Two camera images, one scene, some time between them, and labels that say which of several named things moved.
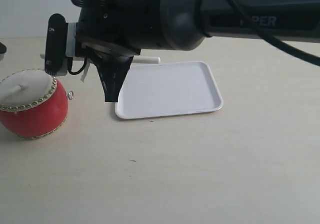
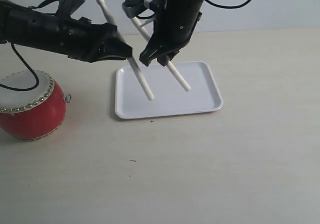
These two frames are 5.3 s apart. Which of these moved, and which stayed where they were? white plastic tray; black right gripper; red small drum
Moved: black right gripper
Stayed: white plastic tray; red small drum
